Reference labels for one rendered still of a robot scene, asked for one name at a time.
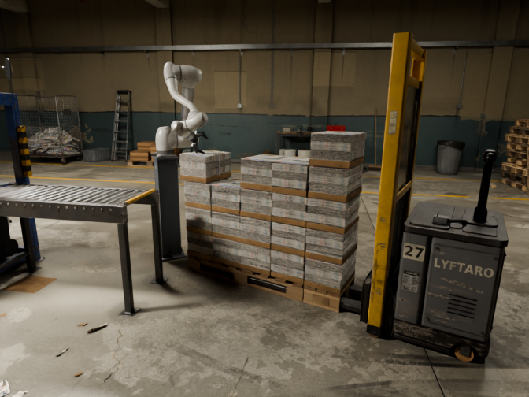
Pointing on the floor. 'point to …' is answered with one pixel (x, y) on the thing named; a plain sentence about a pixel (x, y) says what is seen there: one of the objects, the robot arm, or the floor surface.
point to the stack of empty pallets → (516, 150)
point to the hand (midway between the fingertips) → (204, 145)
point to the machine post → (19, 160)
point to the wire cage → (54, 137)
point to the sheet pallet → (146, 153)
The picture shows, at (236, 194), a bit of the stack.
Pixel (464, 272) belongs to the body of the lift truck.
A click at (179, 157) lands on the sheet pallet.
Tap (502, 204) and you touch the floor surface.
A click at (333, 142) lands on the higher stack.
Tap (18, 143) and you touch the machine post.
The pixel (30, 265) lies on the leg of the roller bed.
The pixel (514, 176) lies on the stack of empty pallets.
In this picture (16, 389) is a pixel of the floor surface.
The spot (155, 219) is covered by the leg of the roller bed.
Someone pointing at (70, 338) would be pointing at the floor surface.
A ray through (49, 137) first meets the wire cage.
